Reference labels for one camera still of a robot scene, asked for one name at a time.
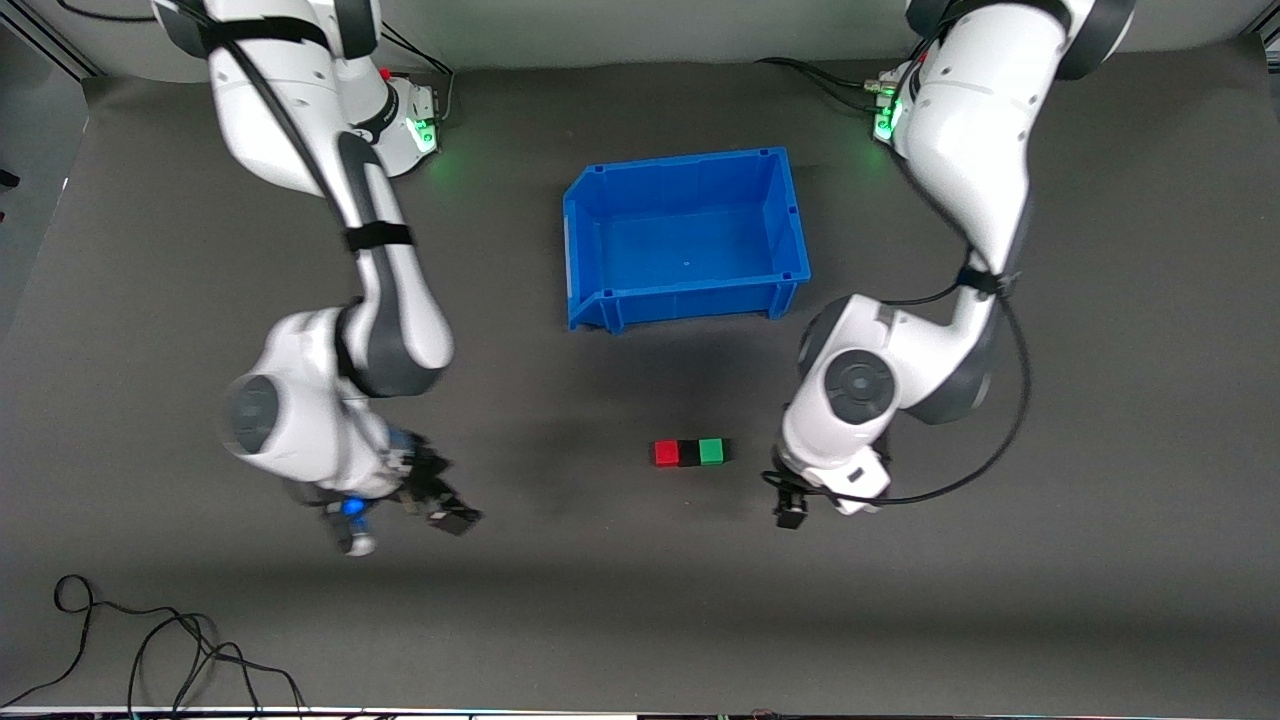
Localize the black frame rail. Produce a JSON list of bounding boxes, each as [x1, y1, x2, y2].
[[0, 3, 103, 81]]

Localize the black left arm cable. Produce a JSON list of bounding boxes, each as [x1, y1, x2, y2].
[[762, 140, 1033, 507]]

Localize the loose thin black cable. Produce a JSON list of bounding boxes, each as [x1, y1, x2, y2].
[[0, 574, 307, 717]]

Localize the black left base cable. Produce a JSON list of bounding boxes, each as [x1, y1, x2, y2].
[[753, 56, 896, 113]]

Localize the black base cable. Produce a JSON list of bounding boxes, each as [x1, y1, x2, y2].
[[753, 56, 896, 113], [378, 20, 457, 129]]

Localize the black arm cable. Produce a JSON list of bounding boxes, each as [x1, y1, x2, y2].
[[160, 0, 351, 216], [762, 140, 1033, 507]]

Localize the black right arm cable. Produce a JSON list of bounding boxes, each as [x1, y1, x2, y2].
[[160, 0, 351, 216]]

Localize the black right base cable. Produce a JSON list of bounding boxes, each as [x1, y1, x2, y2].
[[378, 20, 457, 129]]

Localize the dark gray table mat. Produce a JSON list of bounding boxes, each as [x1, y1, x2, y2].
[[0, 35, 1280, 717]]

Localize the blue plastic storage bin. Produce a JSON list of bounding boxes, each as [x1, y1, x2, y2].
[[562, 146, 812, 335]]

